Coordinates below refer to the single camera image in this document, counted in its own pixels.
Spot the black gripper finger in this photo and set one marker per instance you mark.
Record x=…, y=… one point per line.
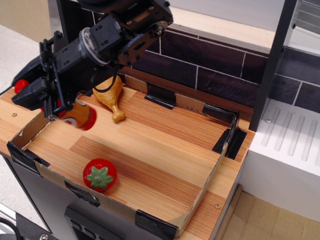
x=33, y=70
x=33, y=95

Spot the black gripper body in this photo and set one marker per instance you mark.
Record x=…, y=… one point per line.
x=85, y=64

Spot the red hot sauce bottle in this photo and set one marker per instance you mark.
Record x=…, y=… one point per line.
x=81, y=116

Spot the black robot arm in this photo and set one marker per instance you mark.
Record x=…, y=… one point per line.
x=139, y=23

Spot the cardboard fence with black tape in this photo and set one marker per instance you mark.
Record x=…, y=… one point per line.
x=170, y=183

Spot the yellow toy chicken drumstick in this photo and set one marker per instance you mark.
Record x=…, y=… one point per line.
x=108, y=93

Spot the red toy strawberry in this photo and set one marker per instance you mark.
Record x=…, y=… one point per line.
x=100, y=174

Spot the black toy stove panel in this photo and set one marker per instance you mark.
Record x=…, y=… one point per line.
x=89, y=228

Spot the light wooden shelf board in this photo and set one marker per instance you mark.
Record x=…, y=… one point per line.
x=223, y=31

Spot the white toy sink drainboard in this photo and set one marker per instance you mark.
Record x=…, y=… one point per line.
x=282, y=166

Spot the black shelf frame post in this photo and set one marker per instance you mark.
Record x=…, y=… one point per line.
x=283, y=33

